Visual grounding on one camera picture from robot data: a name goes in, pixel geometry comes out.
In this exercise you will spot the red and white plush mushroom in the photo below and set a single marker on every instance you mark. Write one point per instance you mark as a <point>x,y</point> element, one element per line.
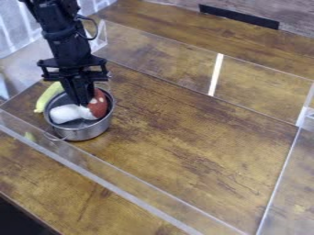
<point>94,111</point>

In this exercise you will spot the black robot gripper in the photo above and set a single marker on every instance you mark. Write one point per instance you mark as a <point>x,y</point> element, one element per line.
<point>73,60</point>

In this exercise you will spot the clear acrylic triangular stand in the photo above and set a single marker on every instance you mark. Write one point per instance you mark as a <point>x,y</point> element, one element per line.
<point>101,41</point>

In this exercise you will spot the silver metal pot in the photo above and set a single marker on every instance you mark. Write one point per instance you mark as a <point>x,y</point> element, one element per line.
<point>80,129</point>

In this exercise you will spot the yellow handled metal spatula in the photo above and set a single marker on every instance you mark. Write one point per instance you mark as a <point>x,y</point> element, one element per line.
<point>54,90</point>

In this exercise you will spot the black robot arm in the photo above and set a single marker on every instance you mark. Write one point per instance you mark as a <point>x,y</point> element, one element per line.
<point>57,15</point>

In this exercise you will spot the black bar on table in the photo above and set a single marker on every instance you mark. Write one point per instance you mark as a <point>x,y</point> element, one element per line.
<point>259,21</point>

